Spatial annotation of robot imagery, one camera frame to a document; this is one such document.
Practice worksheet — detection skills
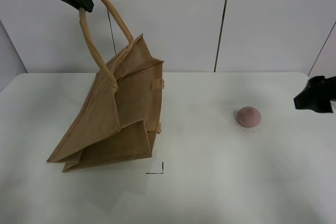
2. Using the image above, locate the pink peach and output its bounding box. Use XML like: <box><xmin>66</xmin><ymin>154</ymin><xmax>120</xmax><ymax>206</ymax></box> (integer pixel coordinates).
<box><xmin>236</xmin><ymin>106</ymin><xmax>261</xmax><ymax>128</ymax></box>

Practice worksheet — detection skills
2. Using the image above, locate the brown linen tote bag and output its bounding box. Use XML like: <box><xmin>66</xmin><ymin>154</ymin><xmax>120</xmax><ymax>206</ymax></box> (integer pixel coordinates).
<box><xmin>48</xmin><ymin>0</ymin><xmax>164</xmax><ymax>172</ymax></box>

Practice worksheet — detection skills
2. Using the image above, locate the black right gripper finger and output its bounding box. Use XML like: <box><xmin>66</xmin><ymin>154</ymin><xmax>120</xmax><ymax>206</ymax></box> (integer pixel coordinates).
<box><xmin>293</xmin><ymin>76</ymin><xmax>335</xmax><ymax>113</ymax></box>

